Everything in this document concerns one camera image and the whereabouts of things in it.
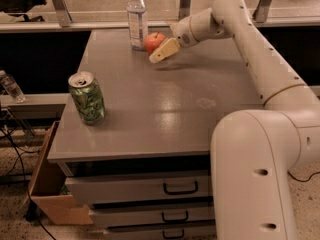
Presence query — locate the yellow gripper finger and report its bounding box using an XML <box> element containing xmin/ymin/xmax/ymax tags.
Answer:
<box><xmin>149</xmin><ymin>38</ymin><xmax>180</xmax><ymax>63</ymax></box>

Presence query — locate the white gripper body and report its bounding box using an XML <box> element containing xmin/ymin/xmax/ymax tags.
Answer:
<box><xmin>170</xmin><ymin>17</ymin><xmax>197</xmax><ymax>48</ymax></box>

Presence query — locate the red apple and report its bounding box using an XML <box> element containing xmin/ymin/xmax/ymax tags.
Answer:
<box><xmin>145</xmin><ymin>32</ymin><xmax>166</xmax><ymax>54</ymax></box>

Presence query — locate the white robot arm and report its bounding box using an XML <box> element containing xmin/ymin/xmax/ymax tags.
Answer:
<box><xmin>149</xmin><ymin>0</ymin><xmax>320</xmax><ymax>240</ymax></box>

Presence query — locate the clear plastic water bottle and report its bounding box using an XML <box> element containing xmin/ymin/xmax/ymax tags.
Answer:
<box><xmin>127</xmin><ymin>0</ymin><xmax>148</xmax><ymax>51</ymax></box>

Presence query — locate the small bottle at left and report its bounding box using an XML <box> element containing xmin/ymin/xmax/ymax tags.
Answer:
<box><xmin>0</xmin><ymin>70</ymin><xmax>25</xmax><ymax>103</ymax></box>

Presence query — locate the green soda can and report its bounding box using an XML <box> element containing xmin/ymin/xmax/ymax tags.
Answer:
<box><xmin>68</xmin><ymin>71</ymin><xmax>105</xmax><ymax>124</ymax></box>

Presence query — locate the grey drawer cabinet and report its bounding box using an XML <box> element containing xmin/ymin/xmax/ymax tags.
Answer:
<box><xmin>48</xmin><ymin>29</ymin><xmax>260</xmax><ymax>232</ymax></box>

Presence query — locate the top grey drawer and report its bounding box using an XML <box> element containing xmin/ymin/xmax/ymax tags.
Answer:
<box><xmin>66</xmin><ymin>171</ymin><xmax>212</xmax><ymax>204</ymax></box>

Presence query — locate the grey drawer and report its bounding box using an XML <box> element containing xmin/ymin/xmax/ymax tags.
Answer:
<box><xmin>89</xmin><ymin>203</ymin><xmax>214</xmax><ymax>228</ymax></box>
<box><xmin>103</xmin><ymin>225</ymin><xmax>217</xmax><ymax>240</ymax></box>
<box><xmin>66</xmin><ymin>171</ymin><xmax>212</xmax><ymax>204</ymax></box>

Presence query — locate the middle grey drawer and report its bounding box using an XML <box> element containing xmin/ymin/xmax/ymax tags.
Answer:
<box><xmin>89</xmin><ymin>203</ymin><xmax>214</xmax><ymax>228</ymax></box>

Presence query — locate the bottom grey drawer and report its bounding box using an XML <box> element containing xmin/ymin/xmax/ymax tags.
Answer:
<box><xmin>103</xmin><ymin>225</ymin><xmax>217</xmax><ymax>240</ymax></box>

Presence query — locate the cardboard box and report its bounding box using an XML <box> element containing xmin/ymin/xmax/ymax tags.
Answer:
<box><xmin>29</xmin><ymin>121</ymin><xmax>93</xmax><ymax>225</ymax></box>

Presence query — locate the black floor cable right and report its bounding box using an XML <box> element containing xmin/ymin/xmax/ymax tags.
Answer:
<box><xmin>288</xmin><ymin>170</ymin><xmax>320</xmax><ymax>184</ymax></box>

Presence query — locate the black floor cable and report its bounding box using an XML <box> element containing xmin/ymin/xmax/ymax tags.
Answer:
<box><xmin>0</xmin><ymin>108</ymin><xmax>58</xmax><ymax>240</ymax></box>
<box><xmin>288</xmin><ymin>170</ymin><xmax>320</xmax><ymax>184</ymax></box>

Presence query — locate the black floor cable left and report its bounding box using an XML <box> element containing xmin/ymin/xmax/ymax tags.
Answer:
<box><xmin>0</xmin><ymin>108</ymin><xmax>58</xmax><ymax>240</ymax></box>

